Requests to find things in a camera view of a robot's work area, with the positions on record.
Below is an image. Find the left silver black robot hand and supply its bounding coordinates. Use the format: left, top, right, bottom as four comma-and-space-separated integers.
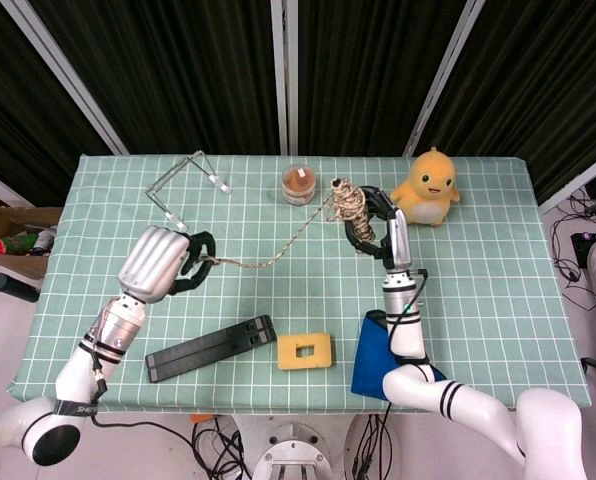
116, 224, 217, 305

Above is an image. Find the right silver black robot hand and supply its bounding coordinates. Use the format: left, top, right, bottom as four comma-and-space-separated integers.
345, 185, 413, 271

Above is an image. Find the camouflage braided rope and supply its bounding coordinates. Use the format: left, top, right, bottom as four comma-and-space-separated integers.
202, 177, 379, 271

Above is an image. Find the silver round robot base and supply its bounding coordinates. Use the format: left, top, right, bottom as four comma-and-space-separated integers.
251, 422, 330, 480

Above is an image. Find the yellow plush dinosaur toy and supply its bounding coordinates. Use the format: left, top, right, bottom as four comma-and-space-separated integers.
389, 145, 463, 229

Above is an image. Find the green checked tablecloth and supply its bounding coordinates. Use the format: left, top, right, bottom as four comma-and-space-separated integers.
6, 152, 593, 415

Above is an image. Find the black flat bar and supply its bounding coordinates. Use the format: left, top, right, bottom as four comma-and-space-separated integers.
145, 314, 278, 384

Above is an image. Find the clear jar of rubber bands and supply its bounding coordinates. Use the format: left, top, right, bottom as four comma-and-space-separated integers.
279, 167, 318, 206

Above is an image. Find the blue microfibre cloth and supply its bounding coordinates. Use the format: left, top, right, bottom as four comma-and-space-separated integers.
350, 309, 449, 401

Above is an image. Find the black foam cylinder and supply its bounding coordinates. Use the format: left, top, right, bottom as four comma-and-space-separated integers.
0, 273, 42, 304

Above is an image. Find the brown cardboard box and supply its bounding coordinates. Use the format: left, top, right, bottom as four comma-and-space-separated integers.
0, 187, 64, 281

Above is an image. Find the yellow sponge with rectangular hole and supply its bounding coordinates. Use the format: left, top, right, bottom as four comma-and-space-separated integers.
276, 332, 335, 373

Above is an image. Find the black pleated curtain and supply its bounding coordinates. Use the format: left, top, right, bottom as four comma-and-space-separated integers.
0, 0, 596, 206

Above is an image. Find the metal wire display stand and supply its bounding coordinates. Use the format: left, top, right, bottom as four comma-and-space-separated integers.
145, 151, 233, 232

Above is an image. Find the white aluminium frame post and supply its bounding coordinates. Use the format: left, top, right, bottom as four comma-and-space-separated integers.
0, 0, 130, 156
270, 0, 300, 156
404, 0, 487, 161

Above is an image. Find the black floor cable tangle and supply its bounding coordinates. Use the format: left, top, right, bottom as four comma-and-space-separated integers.
191, 413, 253, 480

